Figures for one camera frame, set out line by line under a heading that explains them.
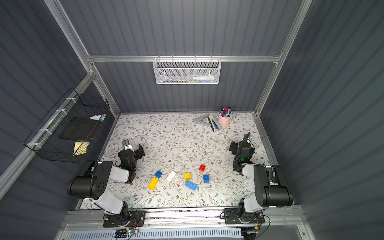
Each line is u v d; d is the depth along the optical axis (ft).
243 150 2.30
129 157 2.38
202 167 2.94
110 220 2.37
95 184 1.53
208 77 2.85
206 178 2.75
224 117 3.44
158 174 2.85
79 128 2.48
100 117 2.75
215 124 3.58
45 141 2.04
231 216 2.41
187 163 3.07
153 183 2.76
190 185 2.72
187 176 2.77
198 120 3.79
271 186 1.46
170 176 2.84
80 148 1.98
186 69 3.25
